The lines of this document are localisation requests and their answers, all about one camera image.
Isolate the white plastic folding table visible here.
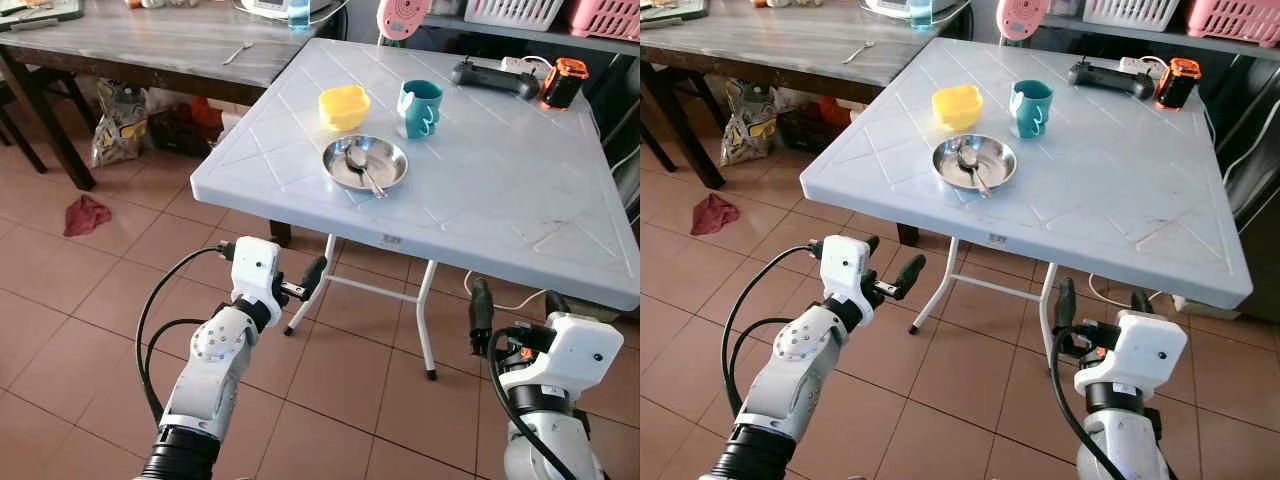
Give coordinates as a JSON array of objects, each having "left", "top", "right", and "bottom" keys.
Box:
[
  {"left": 800, "top": 38, "right": 1254, "bottom": 367},
  {"left": 190, "top": 38, "right": 641, "bottom": 382}
]

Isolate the yellow plastic bowl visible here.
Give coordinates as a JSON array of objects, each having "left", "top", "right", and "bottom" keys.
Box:
[
  {"left": 931, "top": 84, "right": 984, "bottom": 133},
  {"left": 318, "top": 84, "right": 372, "bottom": 133}
]

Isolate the pink round fan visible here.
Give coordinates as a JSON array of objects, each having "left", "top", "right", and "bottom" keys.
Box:
[
  {"left": 996, "top": 0, "right": 1051, "bottom": 43},
  {"left": 376, "top": 0, "right": 433, "bottom": 43}
]

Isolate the white power cable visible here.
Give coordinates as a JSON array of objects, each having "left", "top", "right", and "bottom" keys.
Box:
[
  {"left": 1088, "top": 272, "right": 1193, "bottom": 312},
  {"left": 463, "top": 270, "right": 549, "bottom": 312}
]

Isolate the patterned plastic bag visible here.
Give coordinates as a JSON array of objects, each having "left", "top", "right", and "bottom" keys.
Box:
[
  {"left": 720, "top": 80, "right": 778, "bottom": 168},
  {"left": 92, "top": 80, "right": 149, "bottom": 169}
]

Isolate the white kitchen appliance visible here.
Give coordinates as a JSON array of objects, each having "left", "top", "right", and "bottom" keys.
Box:
[
  {"left": 865, "top": 0, "right": 969, "bottom": 21},
  {"left": 235, "top": 0, "right": 346, "bottom": 23}
]

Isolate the black handheld device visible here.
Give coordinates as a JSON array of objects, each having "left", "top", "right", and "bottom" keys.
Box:
[
  {"left": 1067, "top": 58, "right": 1154, "bottom": 100},
  {"left": 451, "top": 58, "right": 541, "bottom": 101}
]

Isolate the large steel spoon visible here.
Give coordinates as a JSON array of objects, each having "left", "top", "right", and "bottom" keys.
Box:
[
  {"left": 345, "top": 145, "right": 388, "bottom": 199},
  {"left": 956, "top": 146, "right": 993, "bottom": 199}
]

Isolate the grey-topped dark wooden table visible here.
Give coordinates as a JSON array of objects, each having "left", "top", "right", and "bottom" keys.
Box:
[
  {"left": 640, "top": 0, "right": 971, "bottom": 191},
  {"left": 0, "top": 0, "right": 351, "bottom": 191}
]

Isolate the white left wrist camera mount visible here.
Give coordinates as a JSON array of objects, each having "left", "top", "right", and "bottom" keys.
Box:
[
  {"left": 230, "top": 237, "right": 283, "bottom": 302},
  {"left": 820, "top": 236, "right": 874, "bottom": 302}
]

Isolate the green tray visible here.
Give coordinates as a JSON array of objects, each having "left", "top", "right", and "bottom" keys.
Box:
[
  {"left": 640, "top": 0, "right": 709, "bottom": 23},
  {"left": 0, "top": 0, "right": 84, "bottom": 31}
]

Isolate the teal ceramic mug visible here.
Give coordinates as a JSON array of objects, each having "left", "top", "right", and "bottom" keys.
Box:
[
  {"left": 397, "top": 79, "right": 444, "bottom": 140},
  {"left": 1009, "top": 79, "right": 1054, "bottom": 139}
]

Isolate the round steel plate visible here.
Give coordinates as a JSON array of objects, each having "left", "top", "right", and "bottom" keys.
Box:
[
  {"left": 932, "top": 134, "right": 1018, "bottom": 191},
  {"left": 322, "top": 135, "right": 410, "bottom": 192}
]

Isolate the pink plastic basket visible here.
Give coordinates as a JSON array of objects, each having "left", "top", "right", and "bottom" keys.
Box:
[
  {"left": 1187, "top": 0, "right": 1280, "bottom": 49},
  {"left": 568, "top": 0, "right": 641, "bottom": 41}
]

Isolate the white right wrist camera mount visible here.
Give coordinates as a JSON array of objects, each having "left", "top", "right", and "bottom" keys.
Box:
[
  {"left": 1075, "top": 310, "right": 1188, "bottom": 397},
  {"left": 500, "top": 312, "right": 625, "bottom": 393}
]

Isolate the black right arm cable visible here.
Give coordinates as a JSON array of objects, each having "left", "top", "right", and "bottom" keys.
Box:
[
  {"left": 1050, "top": 325, "right": 1131, "bottom": 480},
  {"left": 487, "top": 328, "right": 581, "bottom": 480}
]

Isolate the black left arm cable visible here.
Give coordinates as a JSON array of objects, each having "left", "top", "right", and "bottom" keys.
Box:
[
  {"left": 135, "top": 243, "right": 236, "bottom": 421},
  {"left": 720, "top": 243, "right": 826, "bottom": 416}
]

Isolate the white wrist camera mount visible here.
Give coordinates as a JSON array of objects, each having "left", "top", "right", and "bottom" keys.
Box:
[
  {"left": 1075, "top": 310, "right": 1188, "bottom": 397},
  {"left": 500, "top": 312, "right": 625, "bottom": 393},
  {"left": 230, "top": 237, "right": 283, "bottom": 302},
  {"left": 820, "top": 236, "right": 874, "bottom": 302}
]

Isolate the red cloth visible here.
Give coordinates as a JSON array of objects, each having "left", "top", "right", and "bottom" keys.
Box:
[
  {"left": 63, "top": 195, "right": 113, "bottom": 238},
  {"left": 690, "top": 193, "right": 740, "bottom": 237}
]

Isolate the white plastic basket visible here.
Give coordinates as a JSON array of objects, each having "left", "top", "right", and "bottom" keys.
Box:
[
  {"left": 465, "top": 0, "right": 566, "bottom": 32},
  {"left": 1082, "top": 0, "right": 1183, "bottom": 32}
]

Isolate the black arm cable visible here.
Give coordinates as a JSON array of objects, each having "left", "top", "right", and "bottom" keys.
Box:
[
  {"left": 720, "top": 243, "right": 826, "bottom": 416},
  {"left": 135, "top": 243, "right": 236, "bottom": 421},
  {"left": 487, "top": 328, "right": 581, "bottom": 480},
  {"left": 1050, "top": 325, "right": 1131, "bottom": 480}
]

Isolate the orange and black battery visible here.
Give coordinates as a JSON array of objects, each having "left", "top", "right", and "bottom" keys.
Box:
[
  {"left": 1154, "top": 57, "right": 1202, "bottom": 111},
  {"left": 540, "top": 57, "right": 590, "bottom": 111}
]

